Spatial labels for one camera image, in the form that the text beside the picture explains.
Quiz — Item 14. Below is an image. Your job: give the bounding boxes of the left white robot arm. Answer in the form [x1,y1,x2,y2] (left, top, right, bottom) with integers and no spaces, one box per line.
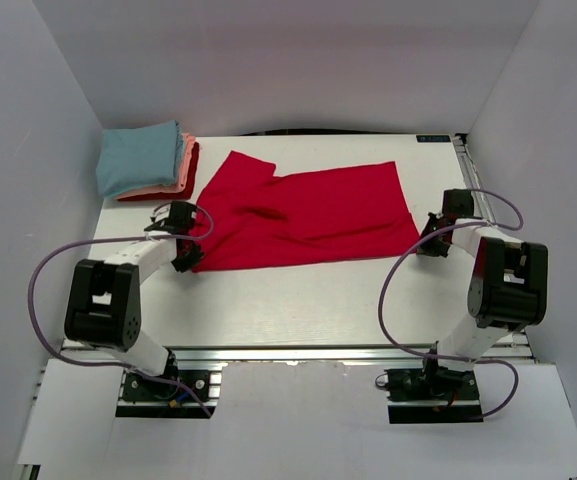
[64,201,213,399]

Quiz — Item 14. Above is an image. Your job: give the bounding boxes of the aluminium table frame rail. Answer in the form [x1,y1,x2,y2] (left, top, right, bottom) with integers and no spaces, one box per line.
[61,343,534,362]

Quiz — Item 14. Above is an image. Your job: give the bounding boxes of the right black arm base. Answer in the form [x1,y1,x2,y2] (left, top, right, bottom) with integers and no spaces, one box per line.
[374,360,483,425]

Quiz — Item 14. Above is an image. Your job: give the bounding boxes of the folded dark red t shirt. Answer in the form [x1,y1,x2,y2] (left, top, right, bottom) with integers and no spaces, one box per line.
[116,141,201,204]

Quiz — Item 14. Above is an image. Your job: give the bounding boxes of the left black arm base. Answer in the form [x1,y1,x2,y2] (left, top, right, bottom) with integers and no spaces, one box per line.
[115,361,225,420]

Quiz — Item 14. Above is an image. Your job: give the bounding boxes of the folded pink t shirt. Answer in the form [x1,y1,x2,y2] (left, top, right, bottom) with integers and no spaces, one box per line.
[116,131,196,198]

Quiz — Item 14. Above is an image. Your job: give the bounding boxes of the bright red t shirt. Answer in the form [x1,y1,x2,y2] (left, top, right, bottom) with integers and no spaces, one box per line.
[193,151,419,273]

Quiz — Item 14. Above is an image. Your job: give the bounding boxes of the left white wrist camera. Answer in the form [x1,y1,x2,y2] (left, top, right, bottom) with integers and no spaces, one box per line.
[150,202,172,225]

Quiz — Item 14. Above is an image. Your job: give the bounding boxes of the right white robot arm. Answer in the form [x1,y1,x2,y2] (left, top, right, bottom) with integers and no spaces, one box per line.
[416,189,549,399]

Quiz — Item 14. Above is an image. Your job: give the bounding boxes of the blue label sticker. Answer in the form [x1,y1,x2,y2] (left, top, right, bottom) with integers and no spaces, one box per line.
[416,134,452,143]

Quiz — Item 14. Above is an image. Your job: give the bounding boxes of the folded light blue t shirt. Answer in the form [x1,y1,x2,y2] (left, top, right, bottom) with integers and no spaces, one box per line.
[96,120,183,198]

